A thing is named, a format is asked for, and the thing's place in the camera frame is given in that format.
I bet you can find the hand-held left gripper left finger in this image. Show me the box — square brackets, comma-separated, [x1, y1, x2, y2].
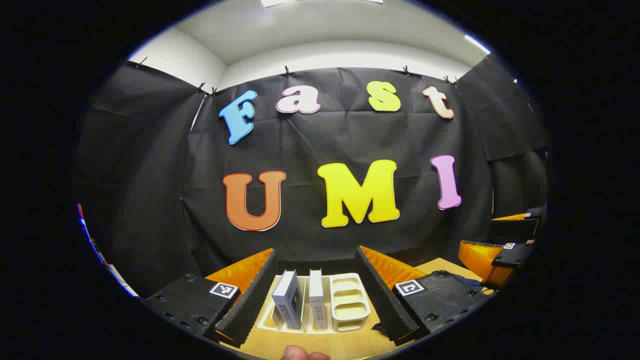
[142, 248, 278, 349]

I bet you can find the black backdrop cloth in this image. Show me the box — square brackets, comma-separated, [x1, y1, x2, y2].
[75, 52, 551, 301]

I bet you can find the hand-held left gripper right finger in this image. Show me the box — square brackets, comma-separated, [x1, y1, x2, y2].
[356, 245, 493, 346]

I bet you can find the ceiling light panel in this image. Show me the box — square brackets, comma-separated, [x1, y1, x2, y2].
[260, 0, 385, 8]

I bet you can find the white plastic bookshelf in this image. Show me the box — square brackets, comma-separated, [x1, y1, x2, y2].
[257, 270, 372, 335]

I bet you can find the white book with plain cover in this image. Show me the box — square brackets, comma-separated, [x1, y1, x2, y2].
[308, 269, 329, 332]

